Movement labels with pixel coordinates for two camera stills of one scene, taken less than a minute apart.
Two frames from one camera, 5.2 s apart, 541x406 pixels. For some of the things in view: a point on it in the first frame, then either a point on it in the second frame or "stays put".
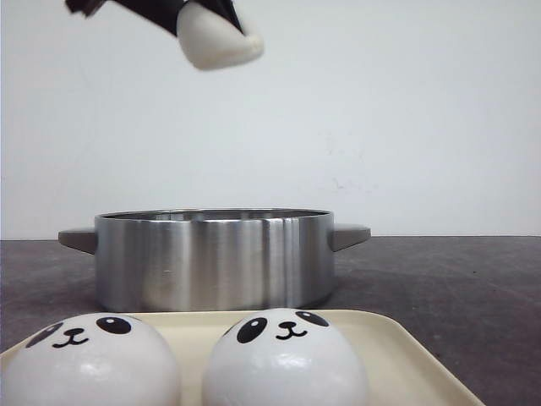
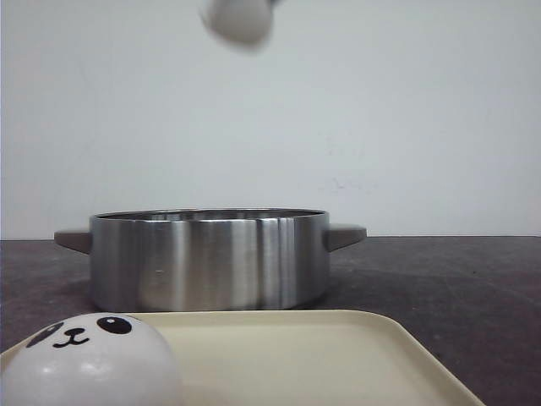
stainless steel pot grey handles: x=214 y=259 stays put
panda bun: x=287 y=357 -> x=241 y=23
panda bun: x=90 y=359 stays put
